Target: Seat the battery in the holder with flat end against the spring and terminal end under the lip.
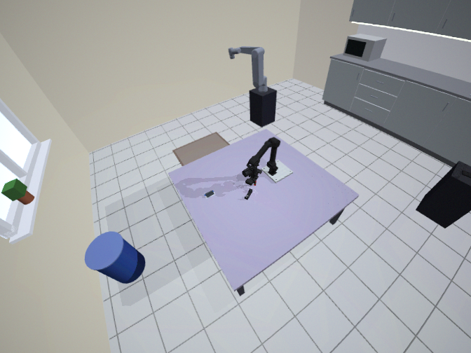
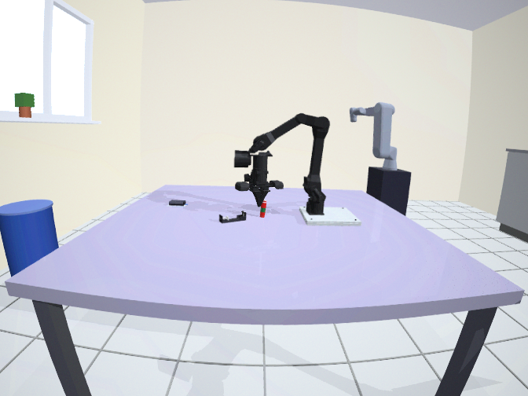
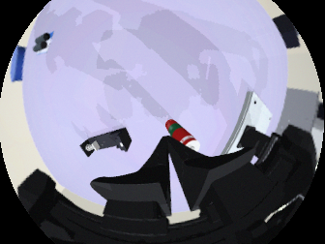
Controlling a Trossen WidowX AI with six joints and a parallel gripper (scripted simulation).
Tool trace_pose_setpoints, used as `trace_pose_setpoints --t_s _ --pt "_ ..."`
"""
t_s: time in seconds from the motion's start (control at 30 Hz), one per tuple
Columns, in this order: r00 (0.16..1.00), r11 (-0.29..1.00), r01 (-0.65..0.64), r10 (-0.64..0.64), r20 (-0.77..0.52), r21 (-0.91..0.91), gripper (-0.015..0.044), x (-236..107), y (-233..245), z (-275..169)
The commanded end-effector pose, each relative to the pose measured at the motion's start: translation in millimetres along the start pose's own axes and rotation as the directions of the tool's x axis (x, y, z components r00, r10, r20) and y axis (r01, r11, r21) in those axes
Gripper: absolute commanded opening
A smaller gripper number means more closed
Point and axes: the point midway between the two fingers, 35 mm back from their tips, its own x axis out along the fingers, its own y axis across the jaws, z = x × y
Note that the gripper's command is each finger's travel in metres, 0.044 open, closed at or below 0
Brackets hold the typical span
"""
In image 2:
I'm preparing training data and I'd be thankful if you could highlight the red and green battery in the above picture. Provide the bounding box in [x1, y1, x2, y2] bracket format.
[259, 200, 267, 218]

